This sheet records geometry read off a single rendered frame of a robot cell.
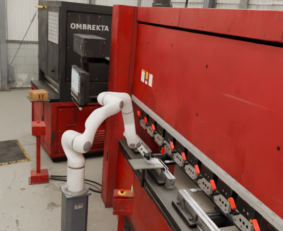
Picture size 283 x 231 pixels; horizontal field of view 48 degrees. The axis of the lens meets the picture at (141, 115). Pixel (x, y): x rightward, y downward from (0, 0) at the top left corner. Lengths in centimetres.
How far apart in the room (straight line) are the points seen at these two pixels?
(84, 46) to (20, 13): 590
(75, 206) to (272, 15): 170
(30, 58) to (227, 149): 794
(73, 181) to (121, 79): 147
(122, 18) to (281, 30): 204
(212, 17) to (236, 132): 71
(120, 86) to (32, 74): 622
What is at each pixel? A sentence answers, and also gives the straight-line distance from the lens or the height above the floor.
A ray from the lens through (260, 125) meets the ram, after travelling 168.
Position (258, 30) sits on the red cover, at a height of 220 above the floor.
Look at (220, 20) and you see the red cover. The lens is 199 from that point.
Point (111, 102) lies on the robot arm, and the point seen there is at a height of 162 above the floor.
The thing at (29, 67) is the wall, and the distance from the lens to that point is 941.
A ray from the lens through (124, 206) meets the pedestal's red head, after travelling 269.
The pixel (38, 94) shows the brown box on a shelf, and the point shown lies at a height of 108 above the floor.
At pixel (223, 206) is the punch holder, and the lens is 201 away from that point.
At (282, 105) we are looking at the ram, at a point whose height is 189.
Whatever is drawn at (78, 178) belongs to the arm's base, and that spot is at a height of 112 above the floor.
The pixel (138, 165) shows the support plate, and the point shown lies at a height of 100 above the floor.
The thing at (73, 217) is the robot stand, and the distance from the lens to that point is 242.
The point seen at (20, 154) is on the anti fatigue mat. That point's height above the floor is 1.
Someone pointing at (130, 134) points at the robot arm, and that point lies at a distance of 254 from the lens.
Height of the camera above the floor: 222
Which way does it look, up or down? 17 degrees down
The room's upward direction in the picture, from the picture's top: 6 degrees clockwise
